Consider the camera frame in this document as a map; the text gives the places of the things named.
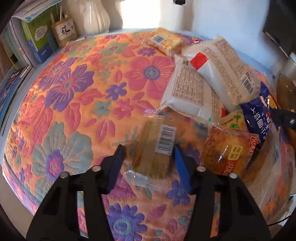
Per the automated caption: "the amber ribbed glass bowl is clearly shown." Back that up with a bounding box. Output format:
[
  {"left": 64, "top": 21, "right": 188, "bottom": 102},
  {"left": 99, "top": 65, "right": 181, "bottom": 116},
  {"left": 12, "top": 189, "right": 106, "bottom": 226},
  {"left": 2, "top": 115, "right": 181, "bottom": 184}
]
[{"left": 276, "top": 73, "right": 296, "bottom": 113}]

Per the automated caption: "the white snack bag lower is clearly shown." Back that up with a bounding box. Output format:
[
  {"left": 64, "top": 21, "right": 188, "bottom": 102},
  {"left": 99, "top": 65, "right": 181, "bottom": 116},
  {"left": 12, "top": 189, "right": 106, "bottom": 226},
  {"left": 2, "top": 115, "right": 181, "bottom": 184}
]
[{"left": 159, "top": 55, "right": 227, "bottom": 122}]

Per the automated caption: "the brown bar clear wrapper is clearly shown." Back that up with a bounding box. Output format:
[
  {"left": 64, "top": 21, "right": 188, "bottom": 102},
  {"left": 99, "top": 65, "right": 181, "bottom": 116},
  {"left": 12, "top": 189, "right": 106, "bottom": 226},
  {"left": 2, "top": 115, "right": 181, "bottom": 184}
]
[{"left": 126, "top": 109, "right": 185, "bottom": 188}]

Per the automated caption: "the blue chip bag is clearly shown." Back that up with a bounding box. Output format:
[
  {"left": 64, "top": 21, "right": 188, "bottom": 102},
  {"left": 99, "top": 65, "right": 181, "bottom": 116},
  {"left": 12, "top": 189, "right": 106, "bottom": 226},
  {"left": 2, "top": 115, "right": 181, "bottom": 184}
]
[{"left": 240, "top": 82, "right": 278, "bottom": 148}]

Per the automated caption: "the floral orange table mat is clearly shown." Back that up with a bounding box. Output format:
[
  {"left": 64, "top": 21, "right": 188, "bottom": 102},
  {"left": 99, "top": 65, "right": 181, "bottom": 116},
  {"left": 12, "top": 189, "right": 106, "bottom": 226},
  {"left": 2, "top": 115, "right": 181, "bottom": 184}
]
[{"left": 2, "top": 31, "right": 295, "bottom": 241}]

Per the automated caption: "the black wall television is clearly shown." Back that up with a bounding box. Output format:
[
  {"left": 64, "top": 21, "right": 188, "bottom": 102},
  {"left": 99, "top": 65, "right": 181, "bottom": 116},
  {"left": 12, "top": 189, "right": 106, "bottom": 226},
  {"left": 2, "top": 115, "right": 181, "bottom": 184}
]
[{"left": 262, "top": 0, "right": 295, "bottom": 57}]

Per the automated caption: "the wooden pen holder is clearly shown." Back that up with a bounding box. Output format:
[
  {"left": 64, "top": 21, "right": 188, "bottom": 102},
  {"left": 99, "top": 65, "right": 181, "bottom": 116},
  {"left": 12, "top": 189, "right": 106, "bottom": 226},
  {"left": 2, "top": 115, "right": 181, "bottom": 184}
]
[{"left": 51, "top": 6, "right": 78, "bottom": 48}]

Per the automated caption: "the green and blue book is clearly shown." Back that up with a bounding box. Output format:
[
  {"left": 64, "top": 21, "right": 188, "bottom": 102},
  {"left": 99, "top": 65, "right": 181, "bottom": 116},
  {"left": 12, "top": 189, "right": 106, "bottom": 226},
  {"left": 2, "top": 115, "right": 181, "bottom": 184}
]
[{"left": 10, "top": 1, "right": 60, "bottom": 67}]

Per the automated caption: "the white ceramic vase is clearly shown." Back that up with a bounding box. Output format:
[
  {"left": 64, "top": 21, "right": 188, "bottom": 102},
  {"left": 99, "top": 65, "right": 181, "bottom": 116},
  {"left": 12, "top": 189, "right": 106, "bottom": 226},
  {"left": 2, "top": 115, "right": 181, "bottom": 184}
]
[{"left": 79, "top": 0, "right": 110, "bottom": 35}]

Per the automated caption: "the yellow cracker pack barcode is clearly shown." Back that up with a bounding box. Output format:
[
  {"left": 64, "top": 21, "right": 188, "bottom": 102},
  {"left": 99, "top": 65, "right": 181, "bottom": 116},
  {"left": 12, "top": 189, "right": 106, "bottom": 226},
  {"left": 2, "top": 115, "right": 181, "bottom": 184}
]
[{"left": 145, "top": 28, "right": 188, "bottom": 56}]

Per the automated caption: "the orange fried snack bag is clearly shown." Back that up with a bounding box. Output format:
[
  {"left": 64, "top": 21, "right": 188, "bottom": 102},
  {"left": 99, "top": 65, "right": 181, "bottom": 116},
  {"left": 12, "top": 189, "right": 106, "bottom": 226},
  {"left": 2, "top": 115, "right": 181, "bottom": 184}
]
[{"left": 201, "top": 125, "right": 258, "bottom": 177}]

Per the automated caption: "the white snack bag red patch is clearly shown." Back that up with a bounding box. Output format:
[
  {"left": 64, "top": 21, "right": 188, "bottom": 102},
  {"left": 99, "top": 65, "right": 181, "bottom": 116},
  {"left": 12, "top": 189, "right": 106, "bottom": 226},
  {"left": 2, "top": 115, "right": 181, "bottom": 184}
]
[{"left": 182, "top": 36, "right": 260, "bottom": 112}]

